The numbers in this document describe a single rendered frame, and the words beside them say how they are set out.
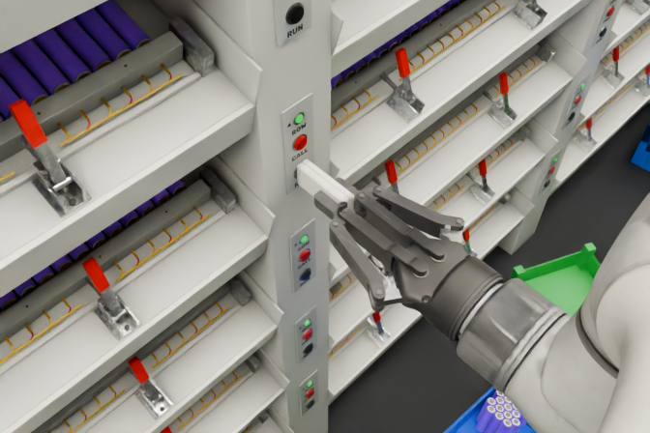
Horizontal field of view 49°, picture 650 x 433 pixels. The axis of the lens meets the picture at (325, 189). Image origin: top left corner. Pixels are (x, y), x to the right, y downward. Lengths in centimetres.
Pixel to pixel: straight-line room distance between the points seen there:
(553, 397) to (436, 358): 98
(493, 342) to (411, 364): 95
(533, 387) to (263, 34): 36
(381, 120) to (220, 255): 27
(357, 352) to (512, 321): 79
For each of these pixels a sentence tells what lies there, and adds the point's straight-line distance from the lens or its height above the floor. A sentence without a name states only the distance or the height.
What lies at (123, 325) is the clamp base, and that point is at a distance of 76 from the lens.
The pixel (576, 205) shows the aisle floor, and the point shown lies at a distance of 189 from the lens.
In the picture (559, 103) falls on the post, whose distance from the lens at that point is 140.
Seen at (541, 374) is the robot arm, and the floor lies 86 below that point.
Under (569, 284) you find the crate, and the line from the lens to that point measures 174.
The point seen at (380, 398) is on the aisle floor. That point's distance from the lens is 153.
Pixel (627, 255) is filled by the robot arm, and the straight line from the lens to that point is 51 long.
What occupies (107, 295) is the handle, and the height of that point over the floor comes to 80.
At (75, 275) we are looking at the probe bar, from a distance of 76.
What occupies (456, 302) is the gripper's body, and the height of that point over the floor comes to 86.
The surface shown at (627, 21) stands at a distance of 151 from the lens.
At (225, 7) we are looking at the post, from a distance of 61.
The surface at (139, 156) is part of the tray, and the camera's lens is 62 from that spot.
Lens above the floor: 140
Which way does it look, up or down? 50 degrees down
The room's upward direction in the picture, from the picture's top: straight up
